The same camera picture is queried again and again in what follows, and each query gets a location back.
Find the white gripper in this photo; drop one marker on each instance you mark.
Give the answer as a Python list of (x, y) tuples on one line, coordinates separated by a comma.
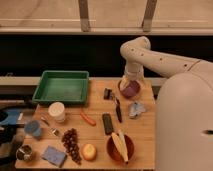
[(131, 74)]

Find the metal cup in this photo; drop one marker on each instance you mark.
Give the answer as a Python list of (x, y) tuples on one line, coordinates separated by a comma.
[(24, 153)]

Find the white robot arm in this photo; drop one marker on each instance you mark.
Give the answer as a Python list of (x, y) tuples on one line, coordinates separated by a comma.
[(184, 106)]

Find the purple bowl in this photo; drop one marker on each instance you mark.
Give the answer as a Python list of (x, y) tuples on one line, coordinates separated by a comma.
[(131, 90)]

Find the small black block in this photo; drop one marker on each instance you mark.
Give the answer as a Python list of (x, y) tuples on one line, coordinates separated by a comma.
[(107, 93)]

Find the crumpled blue cloth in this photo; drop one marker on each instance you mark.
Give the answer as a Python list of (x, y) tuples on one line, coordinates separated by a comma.
[(136, 109)]

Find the black remote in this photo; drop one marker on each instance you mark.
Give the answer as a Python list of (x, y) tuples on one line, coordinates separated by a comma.
[(107, 122)]

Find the orange carrot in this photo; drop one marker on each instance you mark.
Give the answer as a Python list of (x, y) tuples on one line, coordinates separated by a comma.
[(87, 119)]

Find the green plastic tray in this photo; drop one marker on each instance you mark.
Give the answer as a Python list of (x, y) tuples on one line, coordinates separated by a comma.
[(68, 87)]

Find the brown bowl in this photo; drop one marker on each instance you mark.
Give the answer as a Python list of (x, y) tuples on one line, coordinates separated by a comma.
[(114, 154)]

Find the white cup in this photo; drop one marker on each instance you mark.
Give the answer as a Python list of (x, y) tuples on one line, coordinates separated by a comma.
[(57, 111)]

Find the yellow apple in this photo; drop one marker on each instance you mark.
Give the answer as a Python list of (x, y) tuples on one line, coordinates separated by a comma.
[(89, 152)]

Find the bunch of dark grapes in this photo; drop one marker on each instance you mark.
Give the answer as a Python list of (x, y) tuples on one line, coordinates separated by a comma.
[(70, 142)]

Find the metal fork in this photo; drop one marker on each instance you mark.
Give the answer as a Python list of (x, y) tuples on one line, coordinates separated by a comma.
[(53, 130)]

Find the blue sponge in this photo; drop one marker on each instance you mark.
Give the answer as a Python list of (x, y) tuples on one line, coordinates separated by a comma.
[(54, 156)]

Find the blue cup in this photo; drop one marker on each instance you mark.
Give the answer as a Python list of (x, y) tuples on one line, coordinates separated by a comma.
[(33, 128)]

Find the black handled knife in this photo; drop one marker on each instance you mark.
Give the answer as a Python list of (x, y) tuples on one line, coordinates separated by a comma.
[(118, 109)]

